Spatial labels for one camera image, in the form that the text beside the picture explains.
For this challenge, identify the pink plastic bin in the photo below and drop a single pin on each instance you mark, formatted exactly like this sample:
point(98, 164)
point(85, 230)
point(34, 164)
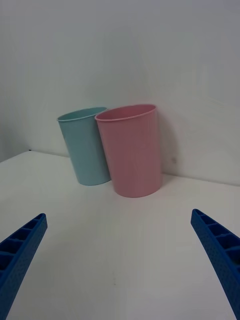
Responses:
point(135, 155)

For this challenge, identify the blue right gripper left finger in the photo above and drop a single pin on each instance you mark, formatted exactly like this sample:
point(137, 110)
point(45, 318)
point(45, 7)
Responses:
point(17, 260)

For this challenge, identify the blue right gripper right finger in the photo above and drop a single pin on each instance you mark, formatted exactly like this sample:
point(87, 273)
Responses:
point(220, 247)

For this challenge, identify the pale blue plastic bin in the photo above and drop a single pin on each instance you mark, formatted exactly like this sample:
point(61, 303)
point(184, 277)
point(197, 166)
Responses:
point(85, 147)

